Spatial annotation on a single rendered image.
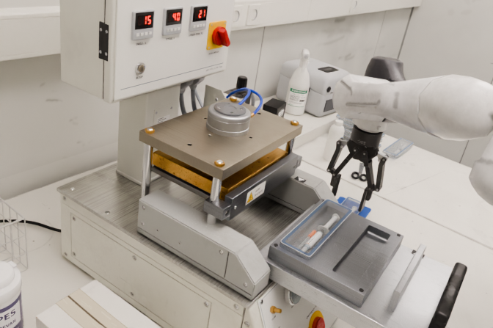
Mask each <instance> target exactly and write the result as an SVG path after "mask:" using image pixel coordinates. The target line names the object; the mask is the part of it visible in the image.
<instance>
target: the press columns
mask: <svg viewBox="0 0 493 328"><path fill-rule="evenodd" d="M295 139H296V137H295V138H293V139H292V140H290V141H289V142H287V143H286V146H285V151H287V152H288V155H289V154H290V153H292V152H293V146H294V142H295ZM152 161H153V147H151V146H149V145H147V144H144V155H143V168H142V190H141V198H143V197H144V196H146V195H148V194H149V193H150V182H151V172H152ZM221 187H222V181H221V180H219V179H217V178H215V177H213V179H212V185H211V195H210V201H211V202H213V203H217V202H219V198H220V192H221ZM207 223H208V224H210V225H215V224H216V217H215V216H212V215H210V214H208V216H207Z"/></svg>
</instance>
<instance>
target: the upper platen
mask: <svg viewBox="0 0 493 328"><path fill-rule="evenodd" d="M287 155H288V152H287V151H285V150H282V149H280V148H277V149H275V150H273V151H271V152H270V153H268V154H266V155H265V156H263V157H261V158H259V159H258V160H257V161H254V162H253V163H251V164H250V165H248V166H246V167H245V168H243V169H241V170H239V171H237V172H236V173H234V174H233V175H231V176H229V177H228V178H225V179H224V180H223V181H222V187H221V192H220V198H219V199H220V200H223V201H224V198H225V195H226V194H228V193H229V192H231V191H232V190H234V189H236V188H237V187H239V186H240V185H242V184H243V183H245V182H247V181H248V180H250V179H251V178H253V177H255V176H256V175H258V174H259V173H261V172H262V171H264V170H266V169H267V168H269V167H270V166H271V165H273V164H275V163H277V162H278V161H279V160H281V159H283V158H285V157H286V156H287ZM153 164H154V166H152V172H154V173H156V174H158V175H160V176H162V177H164V178H166V179H168V180H169V181H172V182H173V183H176V184H177V185H179V186H182V187H183V188H185V189H187V190H189V191H190V192H193V193H195V194H197V195H199V196H201V197H203V198H205V199H207V198H209V197H210V195H211V185H212V179H213V176H211V175H209V174H207V173H205V172H202V171H200V170H198V169H196V168H194V167H192V166H190V165H188V164H186V163H184V162H182V161H180V160H178V159H176V158H174V157H172V156H169V155H167V154H166V153H163V152H161V151H160V150H157V151H155V152H153Z"/></svg>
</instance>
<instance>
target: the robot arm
mask: <svg viewBox="0 0 493 328"><path fill-rule="evenodd" d="M332 102H333V108H334V110H335V111H336V112H337V113H338V114H339V116H340V117H341V118H348V119H352V121H353V124H354V126H353V128H352V132H351V136H350V139H349V141H347V140H343V138H340V139H339V140H337V141H336V149H335V152H334V154H333V156H332V159H331V161H330V162H329V166H328V167H327V169H326V171H327V172H330V173H331V174H332V179H331V182H330V186H333V187H332V193H333V195H334V196H336V194H337V189H338V186H339V183H340V179H341V174H340V171H341V170H342V169H343V168H344V166H345V165H347V163H349V161H350V160H351V159H352V158H353V159H355V160H359V161H361V162H363V163H364V167H365V173H366V179H367V185H368V186H367V187H366V188H365V190H364V192H363V196H362V199H361V203H360V205H359V209H358V211H359V212H361V211H362V209H363V208H364V207H365V203H366V201H369V200H370V199H371V197H372V193H373V191H376V192H379V191H380V190H381V188H382V184H383V179H384V168H385V163H386V161H387V160H388V158H389V156H388V155H384V154H382V153H380V152H379V144H380V141H381V137H382V134H383V131H386V130H387V126H388V124H389V123H399V124H401V125H405V126H407V127H409V128H413V129H414V130H417V131H420V132H423V133H425V134H428V135H430V136H434V137H436V138H439V139H444V140H452V141H465V140H470V139H480V138H484V137H487V136H488V135H489V134H490V133H491V132H492V131H493V86H492V85H491V84H489V83H487V82H485V81H481V80H479V79H476V78H473V77H471V76H460V75H453V74H452V75H446V76H436V77H431V78H425V79H414V80H408V81H406V79H405V78H404V74H403V62H402V61H401V60H399V59H395V58H391V57H381V56H377V57H372V58H371V60H370V62H369V64H368V66H367V68H366V71H365V75H364V76H359V75H354V74H348V75H347V76H344V77H343V78H342V79H341V80H339V81H338V82H337V83H336V85H335V88H334V92H333V96H332ZM346 145H347V147H348V151H349V154H348V155H347V156H346V158H345V159H344V160H343V162H342V163H341V164H340V165H339V166H338V168H337V169H335V168H334V167H335V165H336V163H337V160H338V158H339V156H340V153H341V151H342V149H343V148H344V147H345V146H346ZM376 156H377V157H378V162H379V165H378V171H377V176H376V185H375V182H374V176H373V165H372V163H373V160H372V158H374V157H376ZM468 178H469V179H470V183H471V185H472V187H473V188H474V190H475V191H476V192H477V194H478V195H479V196H480V197H481V198H483V199H484V200H485V201H486V202H487V203H488V204H490V205H492V206H493V134H492V137H491V139H490V140H489V143H488V144H487V146H486V148H485V150H484V152H483V154H482V156H481V158H480V159H479V160H476V161H475V162H474V164H473V166H472V169H471V172H470V175H469V177H468Z"/></svg>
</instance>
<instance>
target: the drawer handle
mask: <svg viewBox="0 0 493 328"><path fill-rule="evenodd" d="M466 273H467V266H466V265H464V264H463V263H459V262H457V263H455V265H454V267H453V270H452V272H451V274H450V276H449V278H448V282H447V284H446V286H445V289H444V291H443V293H442V296H441V298H440V300H439V303H438V305H437V308H436V310H435V312H434V315H433V317H432V319H431V322H430V324H429V326H428V328H445V327H446V325H447V323H448V320H449V318H450V315H451V313H452V310H453V307H454V304H455V302H456V299H457V296H458V295H459V291H460V289H461V285H462V283H463V281H464V277H465V275H466Z"/></svg>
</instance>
